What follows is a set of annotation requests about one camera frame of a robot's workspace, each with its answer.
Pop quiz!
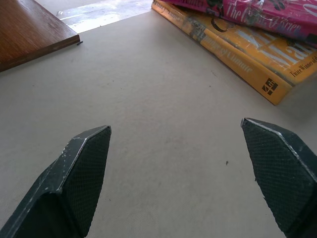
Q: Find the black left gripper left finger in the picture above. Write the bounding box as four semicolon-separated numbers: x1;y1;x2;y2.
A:
0;125;112;238

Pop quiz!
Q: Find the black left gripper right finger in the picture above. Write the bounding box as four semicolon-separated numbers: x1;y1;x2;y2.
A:
240;118;317;238

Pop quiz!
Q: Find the yellow hardcover book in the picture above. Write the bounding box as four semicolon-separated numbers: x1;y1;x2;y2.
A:
151;0;317;106

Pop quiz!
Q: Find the pink hardcover book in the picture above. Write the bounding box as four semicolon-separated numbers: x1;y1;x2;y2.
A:
162;0;317;49

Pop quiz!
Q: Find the brown wooden board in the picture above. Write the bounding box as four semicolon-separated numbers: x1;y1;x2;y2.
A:
0;0;81;73

